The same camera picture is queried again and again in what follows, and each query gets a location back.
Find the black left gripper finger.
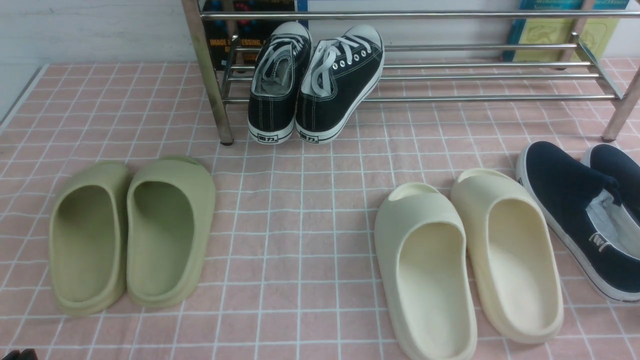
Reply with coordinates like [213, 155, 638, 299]
[2, 348, 37, 360]

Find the dark book behind rack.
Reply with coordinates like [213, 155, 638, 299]
[203, 0, 308, 71]

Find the metal shoe rack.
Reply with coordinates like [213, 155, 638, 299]
[182, 0, 639, 146]

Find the navy slip-on shoe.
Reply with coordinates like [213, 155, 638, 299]
[581, 143, 640, 224]
[516, 141, 640, 303]

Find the left green foam slipper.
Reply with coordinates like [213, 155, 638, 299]
[48, 161, 133, 317]

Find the green foam slipper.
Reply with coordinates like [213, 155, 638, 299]
[48, 161, 133, 317]
[126, 155, 217, 308]

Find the right green foam slipper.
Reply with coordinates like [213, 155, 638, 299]
[126, 155, 217, 308]

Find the left black canvas sneaker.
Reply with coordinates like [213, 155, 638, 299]
[247, 22, 313, 145]

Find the black canvas sneaker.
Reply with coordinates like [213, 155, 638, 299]
[295, 23, 386, 144]
[247, 22, 313, 145]

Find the left cream foam slipper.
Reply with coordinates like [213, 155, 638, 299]
[374, 182, 478, 360]

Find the cream foam slipper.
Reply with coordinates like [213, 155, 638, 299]
[450, 168, 564, 344]
[374, 182, 478, 360]

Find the right black canvas sneaker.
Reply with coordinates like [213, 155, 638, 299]
[295, 23, 386, 144]

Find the right cream foam slipper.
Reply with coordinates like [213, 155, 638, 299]
[450, 168, 564, 344]

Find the teal yellow book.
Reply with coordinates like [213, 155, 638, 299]
[501, 0, 620, 62]

